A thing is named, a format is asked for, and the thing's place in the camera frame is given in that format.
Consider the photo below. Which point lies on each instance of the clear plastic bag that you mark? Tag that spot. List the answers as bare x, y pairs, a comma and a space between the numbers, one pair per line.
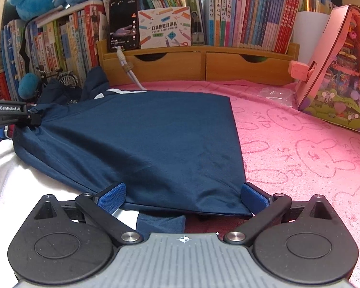
277, 96

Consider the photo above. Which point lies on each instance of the dark grey flat panel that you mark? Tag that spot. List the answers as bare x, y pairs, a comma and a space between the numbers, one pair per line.
7, 10

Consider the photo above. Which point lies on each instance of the navy and white jacket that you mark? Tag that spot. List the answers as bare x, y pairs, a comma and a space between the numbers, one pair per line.
153, 144

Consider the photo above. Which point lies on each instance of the pink printed blanket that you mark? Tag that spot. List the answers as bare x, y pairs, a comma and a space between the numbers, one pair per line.
288, 162

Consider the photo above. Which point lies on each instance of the black smartphone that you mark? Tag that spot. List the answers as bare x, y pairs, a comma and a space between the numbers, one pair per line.
123, 21

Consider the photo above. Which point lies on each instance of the blue plush ball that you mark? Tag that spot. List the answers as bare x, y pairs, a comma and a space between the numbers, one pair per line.
28, 87

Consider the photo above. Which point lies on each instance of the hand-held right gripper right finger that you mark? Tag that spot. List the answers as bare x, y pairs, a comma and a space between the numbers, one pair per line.
253, 196

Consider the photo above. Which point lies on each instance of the pink toy box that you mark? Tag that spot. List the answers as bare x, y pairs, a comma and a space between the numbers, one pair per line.
336, 75

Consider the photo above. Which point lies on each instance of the black model bicycle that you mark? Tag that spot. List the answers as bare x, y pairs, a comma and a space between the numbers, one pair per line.
64, 79

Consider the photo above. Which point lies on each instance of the row of slim children's books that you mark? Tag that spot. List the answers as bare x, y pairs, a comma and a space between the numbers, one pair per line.
252, 9

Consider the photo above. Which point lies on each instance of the wooden desk organizer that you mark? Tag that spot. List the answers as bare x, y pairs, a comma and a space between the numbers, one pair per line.
180, 66

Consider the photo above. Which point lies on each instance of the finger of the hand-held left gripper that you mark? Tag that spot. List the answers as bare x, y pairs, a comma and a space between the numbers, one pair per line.
34, 118
0, 133

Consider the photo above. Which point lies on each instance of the white patterned pencil box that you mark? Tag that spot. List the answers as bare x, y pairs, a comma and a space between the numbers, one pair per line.
165, 28

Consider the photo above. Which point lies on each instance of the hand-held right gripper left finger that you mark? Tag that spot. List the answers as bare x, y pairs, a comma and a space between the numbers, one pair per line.
114, 199

